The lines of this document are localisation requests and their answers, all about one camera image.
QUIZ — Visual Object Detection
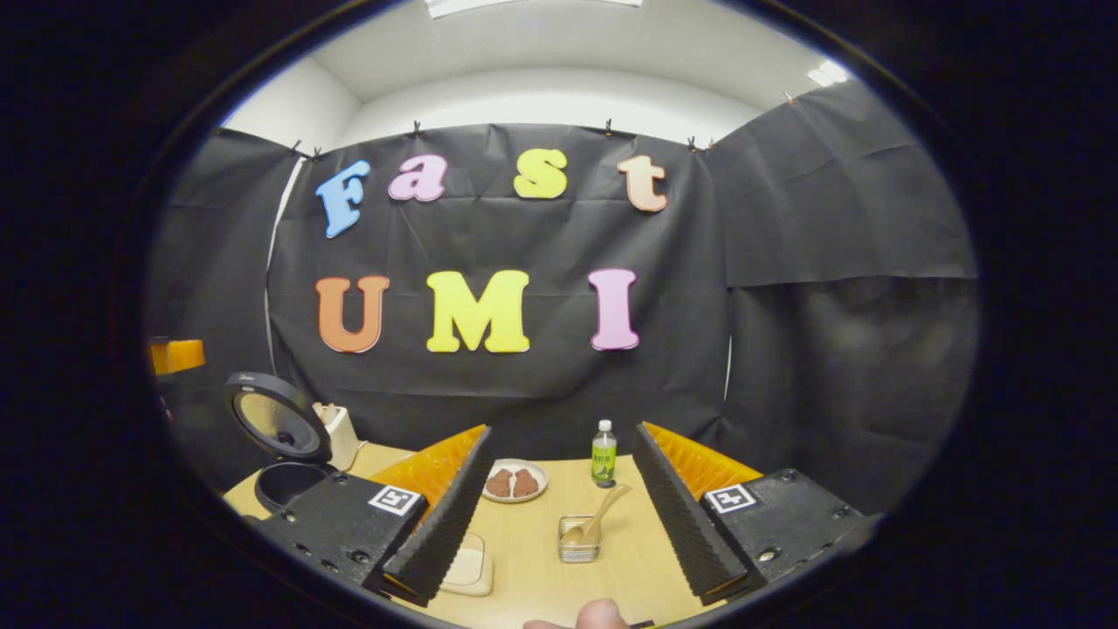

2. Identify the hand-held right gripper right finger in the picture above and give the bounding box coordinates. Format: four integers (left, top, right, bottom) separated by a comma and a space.
631, 421, 883, 605

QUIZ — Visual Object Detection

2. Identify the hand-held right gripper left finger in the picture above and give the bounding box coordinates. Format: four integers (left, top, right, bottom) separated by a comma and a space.
253, 425, 494, 608

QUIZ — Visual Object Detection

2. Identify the wooden spoon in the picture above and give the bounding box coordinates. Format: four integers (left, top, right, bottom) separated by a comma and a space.
562, 483, 632, 548

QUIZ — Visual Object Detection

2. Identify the wire chopstick holder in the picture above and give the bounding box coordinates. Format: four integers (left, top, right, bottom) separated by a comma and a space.
558, 515, 602, 563

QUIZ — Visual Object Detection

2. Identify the black and silver rice cooker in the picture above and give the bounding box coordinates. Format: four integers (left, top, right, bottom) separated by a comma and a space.
223, 371, 338, 525

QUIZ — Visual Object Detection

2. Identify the white oval plate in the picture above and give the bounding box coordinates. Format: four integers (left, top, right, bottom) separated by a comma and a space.
480, 459, 549, 504

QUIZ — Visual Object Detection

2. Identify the green tea bottle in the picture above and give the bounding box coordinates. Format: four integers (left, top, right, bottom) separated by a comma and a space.
591, 419, 618, 488

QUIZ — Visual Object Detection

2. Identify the white toaster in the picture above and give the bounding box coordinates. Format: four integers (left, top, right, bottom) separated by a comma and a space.
313, 402, 361, 473

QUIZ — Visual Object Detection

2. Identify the black backdrop cloth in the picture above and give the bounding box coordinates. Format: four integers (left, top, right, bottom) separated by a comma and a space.
144, 80, 979, 516

